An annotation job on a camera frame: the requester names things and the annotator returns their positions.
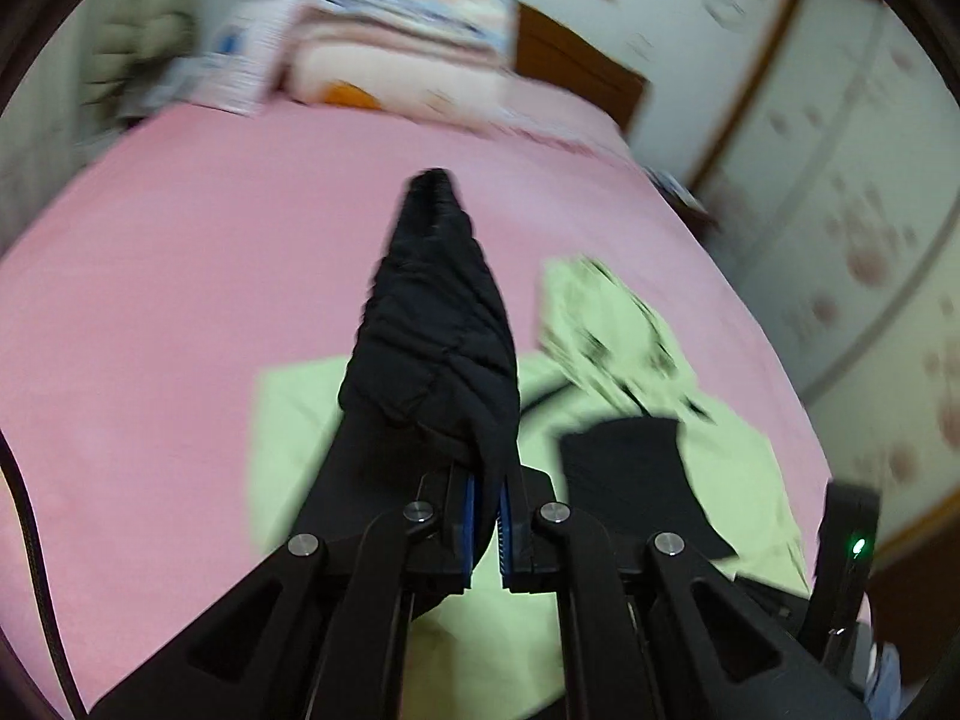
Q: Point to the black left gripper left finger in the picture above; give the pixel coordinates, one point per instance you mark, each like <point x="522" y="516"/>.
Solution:
<point x="317" y="629"/>

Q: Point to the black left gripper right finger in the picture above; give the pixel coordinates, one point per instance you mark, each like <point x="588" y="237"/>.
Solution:
<point x="651" y="629"/>

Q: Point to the green and black hooded jacket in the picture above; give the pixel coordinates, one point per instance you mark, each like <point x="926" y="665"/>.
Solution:
<point x="608" y="409"/>

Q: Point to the dark wooden nightstand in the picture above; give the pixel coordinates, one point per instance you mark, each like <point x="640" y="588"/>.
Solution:
<point x="690" y="210"/>

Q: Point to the floral sliding wardrobe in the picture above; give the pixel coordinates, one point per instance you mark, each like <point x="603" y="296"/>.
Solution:
<point x="835" y="190"/>

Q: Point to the pink bed sheet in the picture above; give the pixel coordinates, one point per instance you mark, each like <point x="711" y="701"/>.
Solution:
<point x="205" y="247"/>

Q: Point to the pink pillow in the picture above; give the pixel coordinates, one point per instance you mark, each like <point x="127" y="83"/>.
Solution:
<point x="538" y="109"/>

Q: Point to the folded pink cartoon quilt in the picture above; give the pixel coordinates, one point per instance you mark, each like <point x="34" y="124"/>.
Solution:
<point x="395" y="79"/>

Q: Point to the brown wooden headboard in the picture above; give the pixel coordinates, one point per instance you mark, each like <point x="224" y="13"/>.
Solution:
<point x="548" y="51"/>

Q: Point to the white pillow with blue print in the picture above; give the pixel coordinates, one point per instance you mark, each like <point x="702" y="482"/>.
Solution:
<point x="247" y="56"/>

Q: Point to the folded floral blue quilt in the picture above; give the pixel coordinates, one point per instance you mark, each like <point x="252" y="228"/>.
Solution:
<point x="478" y="24"/>

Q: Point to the beige puffer coat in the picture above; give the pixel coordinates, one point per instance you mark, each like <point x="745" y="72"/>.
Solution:
<point x="126" y="40"/>

